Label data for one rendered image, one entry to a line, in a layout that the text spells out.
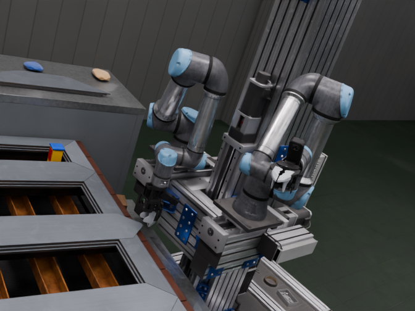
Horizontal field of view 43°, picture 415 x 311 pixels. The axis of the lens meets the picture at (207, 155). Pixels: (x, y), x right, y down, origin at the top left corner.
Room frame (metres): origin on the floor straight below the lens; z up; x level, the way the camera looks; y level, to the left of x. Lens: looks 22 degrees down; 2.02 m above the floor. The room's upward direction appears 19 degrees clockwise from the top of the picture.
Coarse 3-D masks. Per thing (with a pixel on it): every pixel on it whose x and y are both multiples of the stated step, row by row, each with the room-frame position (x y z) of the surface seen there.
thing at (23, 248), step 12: (0, 144) 2.19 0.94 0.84; (12, 144) 2.23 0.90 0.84; (0, 180) 1.89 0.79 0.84; (84, 192) 2.06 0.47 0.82; (96, 204) 1.97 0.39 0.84; (108, 240) 1.74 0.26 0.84; (0, 252) 1.48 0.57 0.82; (12, 252) 1.50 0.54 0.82; (24, 252) 1.53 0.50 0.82; (120, 252) 1.71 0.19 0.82; (132, 264) 1.65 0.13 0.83
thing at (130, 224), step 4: (120, 216) 1.93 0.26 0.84; (124, 216) 1.94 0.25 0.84; (124, 220) 1.91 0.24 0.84; (128, 220) 1.92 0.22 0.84; (132, 220) 1.93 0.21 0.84; (124, 224) 1.88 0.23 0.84; (128, 224) 1.89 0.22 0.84; (132, 224) 1.90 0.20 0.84; (136, 224) 1.92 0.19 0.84; (128, 228) 1.86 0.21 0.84; (132, 228) 1.87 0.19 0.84; (136, 228) 1.88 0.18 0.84; (132, 232) 1.85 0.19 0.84; (136, 232) 1.86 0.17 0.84; (132, 236) 1.81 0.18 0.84
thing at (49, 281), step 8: (8, 200) 1.98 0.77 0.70; (16, 200) 2.03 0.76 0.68; (24, 200) 2.04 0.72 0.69; (16, 208) 1.97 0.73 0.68; (24, 208) 1.99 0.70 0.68; (32, 208) 1.95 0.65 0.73; (32, 264) 1.63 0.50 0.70; (40, 264) 1.67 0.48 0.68; (48, 264) 1.68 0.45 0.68; (56, 264) 1.64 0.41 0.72; (40, 272) 1.57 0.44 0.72; (48, 272) 1.64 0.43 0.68; (56, 272) 1.62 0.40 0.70; (40, 280) 1.54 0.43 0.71; (48, 280) 1.59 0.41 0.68; (56, 280) 1.61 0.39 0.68; (40, 288) 1.53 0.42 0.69; (48, 288) 1.55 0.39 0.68; (56, 288) 1.57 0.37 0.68; (64, 288) 1.55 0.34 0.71
